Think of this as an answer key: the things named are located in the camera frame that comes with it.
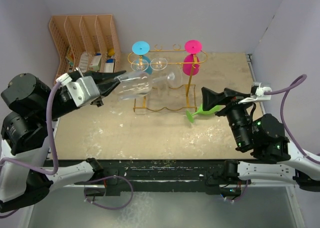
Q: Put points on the yellow sponge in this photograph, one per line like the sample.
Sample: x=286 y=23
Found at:
x=111 y=52

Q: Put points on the white box blue cap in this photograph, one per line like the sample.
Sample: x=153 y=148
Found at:
x=109 y=66

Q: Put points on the green plastic wine glass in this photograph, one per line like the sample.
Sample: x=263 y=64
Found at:
x=200 y=111

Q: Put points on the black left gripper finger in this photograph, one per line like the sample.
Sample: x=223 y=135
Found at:
x=103 y=77
x=105 y=88

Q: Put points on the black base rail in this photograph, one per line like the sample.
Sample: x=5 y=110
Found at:
x=208 y=176

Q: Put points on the green white small box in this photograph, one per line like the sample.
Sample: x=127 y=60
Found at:
x=95 y=64

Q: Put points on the clear wine glass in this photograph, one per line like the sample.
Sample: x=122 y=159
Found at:
x=139 y=65
x=137 y=84
x=158 y=64

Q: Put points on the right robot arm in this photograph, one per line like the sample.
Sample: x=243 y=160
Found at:
x=265 y=139

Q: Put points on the pink plastic wine glass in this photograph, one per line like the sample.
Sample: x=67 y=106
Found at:
x=192 y=47

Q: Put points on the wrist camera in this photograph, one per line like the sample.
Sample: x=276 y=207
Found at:
x=257 y=93
x=83 y=91

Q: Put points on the peach plastic desk organizer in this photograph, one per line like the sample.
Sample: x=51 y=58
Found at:
x=76 y=34

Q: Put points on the gold wire wine glass rack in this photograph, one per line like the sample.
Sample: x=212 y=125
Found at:
x=189 y=89

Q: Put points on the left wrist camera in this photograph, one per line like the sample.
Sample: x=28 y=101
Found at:
x=83 y=91

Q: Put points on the white oval label card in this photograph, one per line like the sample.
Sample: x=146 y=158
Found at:
x=83 y=62

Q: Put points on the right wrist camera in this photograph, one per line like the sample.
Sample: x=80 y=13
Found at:
x=257 y=93

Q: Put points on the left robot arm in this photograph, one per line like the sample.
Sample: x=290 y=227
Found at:
x=29 y=168

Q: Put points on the blue plastic wine glass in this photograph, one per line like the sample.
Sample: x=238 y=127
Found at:
x=141 y=48

